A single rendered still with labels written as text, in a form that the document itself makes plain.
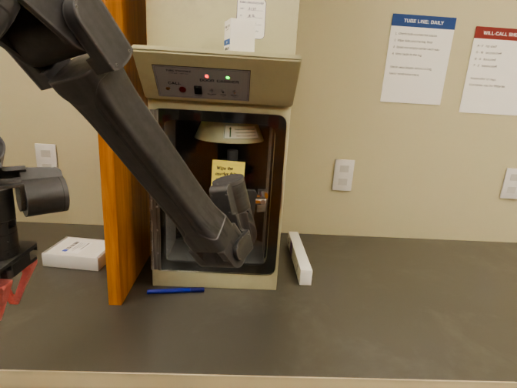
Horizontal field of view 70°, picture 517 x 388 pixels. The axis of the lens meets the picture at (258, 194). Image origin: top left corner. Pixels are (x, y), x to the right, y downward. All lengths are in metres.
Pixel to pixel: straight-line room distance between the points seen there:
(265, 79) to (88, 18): 0.45
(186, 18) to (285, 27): 0.21
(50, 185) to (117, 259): 0.31
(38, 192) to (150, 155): 0.23
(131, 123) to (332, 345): 0.61
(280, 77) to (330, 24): 0.58
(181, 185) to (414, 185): 1.10
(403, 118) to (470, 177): 0.35
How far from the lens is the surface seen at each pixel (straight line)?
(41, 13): 0.38
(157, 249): 0.95
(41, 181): 0.65
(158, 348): 0.82
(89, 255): 1.12
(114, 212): 0.86
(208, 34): 0.86
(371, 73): 1.35
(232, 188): 0.62
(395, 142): 1.40
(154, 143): 0.46
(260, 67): 0.75
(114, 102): 0.43
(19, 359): 0.87
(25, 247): 0.69
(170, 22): 0.88
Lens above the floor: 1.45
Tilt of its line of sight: 16 degrees down
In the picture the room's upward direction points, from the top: 3 degrees clockwise
